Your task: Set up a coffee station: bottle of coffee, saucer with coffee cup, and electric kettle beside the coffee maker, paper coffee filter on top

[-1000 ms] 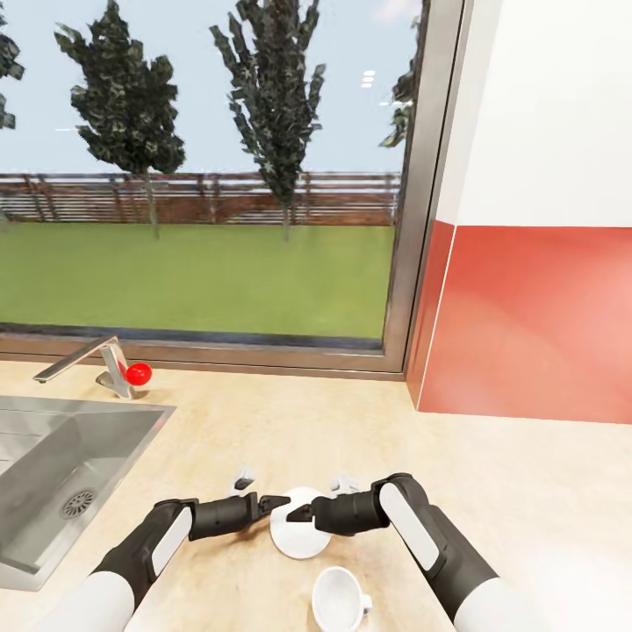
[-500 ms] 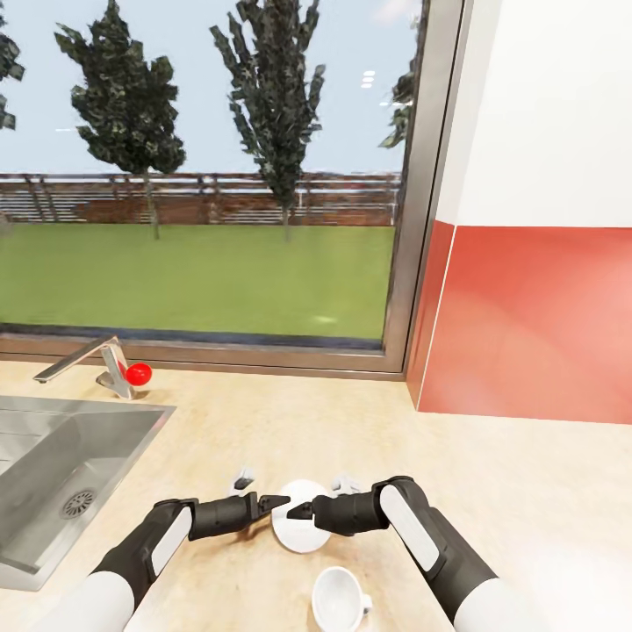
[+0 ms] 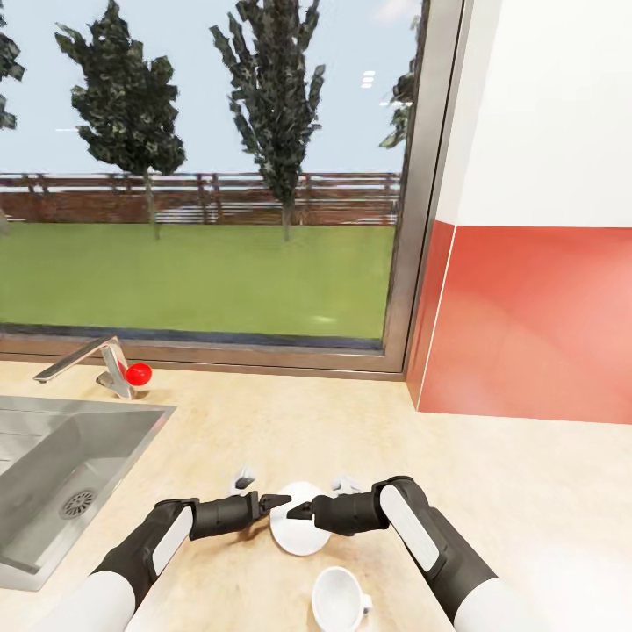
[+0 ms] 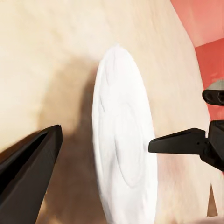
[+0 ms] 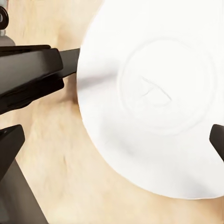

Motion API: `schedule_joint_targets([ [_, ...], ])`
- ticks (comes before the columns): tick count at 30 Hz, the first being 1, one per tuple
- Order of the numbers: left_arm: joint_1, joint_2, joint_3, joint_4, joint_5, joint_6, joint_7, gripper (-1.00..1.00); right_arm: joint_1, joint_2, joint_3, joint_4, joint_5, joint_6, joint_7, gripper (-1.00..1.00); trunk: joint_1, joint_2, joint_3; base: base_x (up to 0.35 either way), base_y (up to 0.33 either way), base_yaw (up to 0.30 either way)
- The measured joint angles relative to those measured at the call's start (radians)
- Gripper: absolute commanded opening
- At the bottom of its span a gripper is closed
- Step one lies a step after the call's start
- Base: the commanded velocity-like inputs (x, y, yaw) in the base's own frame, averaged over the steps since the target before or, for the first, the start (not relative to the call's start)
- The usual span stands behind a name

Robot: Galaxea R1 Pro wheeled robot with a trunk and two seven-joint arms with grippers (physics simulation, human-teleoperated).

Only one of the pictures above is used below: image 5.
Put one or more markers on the saucer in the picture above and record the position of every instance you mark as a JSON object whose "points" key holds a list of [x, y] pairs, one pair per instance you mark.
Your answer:
{"points": [[150, 86]]}

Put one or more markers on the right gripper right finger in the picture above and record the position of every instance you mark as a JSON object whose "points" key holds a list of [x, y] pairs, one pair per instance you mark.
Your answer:
{"points": [[216, 138]]}

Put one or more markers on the countertop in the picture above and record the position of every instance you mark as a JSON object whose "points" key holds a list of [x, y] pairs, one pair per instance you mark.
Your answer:
{"points": [[70, 180]]}

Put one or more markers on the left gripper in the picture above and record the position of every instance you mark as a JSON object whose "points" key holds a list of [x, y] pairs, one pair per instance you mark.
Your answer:
{"points": [[31, 72]]}

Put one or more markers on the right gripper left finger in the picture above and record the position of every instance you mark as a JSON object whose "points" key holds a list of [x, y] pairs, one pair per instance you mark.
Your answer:
{"points": [[11, 141]]}

